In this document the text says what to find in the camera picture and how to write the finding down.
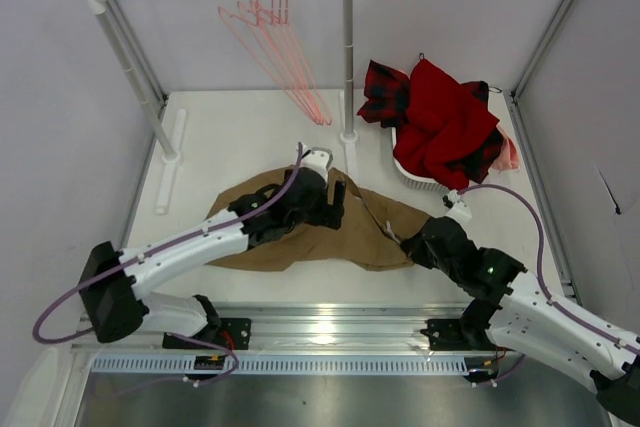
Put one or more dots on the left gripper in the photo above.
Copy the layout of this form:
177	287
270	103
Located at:
329	207

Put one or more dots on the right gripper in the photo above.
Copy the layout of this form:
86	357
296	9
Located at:
415	247

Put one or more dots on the tan pleated skirt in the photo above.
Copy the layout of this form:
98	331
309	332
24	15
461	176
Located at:
372	227

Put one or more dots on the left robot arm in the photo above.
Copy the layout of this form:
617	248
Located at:
118	288

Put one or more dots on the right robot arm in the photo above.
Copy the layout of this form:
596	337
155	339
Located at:
510	309

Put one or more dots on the white laundry basket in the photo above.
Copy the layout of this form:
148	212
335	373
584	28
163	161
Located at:
411	180

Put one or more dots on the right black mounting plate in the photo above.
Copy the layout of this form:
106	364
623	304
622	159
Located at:
449	334

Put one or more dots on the black mounting plate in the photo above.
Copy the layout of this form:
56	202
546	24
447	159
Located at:
449	334
232	333

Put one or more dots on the red black plaid garment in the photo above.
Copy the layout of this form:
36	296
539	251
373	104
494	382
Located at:
387	96

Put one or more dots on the pink garment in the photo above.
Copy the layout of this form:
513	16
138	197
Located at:
508	158

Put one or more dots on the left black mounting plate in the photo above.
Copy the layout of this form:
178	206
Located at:
232	333

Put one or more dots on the silver clothes rack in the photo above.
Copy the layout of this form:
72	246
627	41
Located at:
231	87

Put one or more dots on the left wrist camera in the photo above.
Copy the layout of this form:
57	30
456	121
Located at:
318	160

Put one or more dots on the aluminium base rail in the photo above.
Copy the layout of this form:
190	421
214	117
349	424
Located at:
338	329

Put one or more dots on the white slotted cable duct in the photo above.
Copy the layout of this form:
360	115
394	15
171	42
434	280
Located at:
247	364

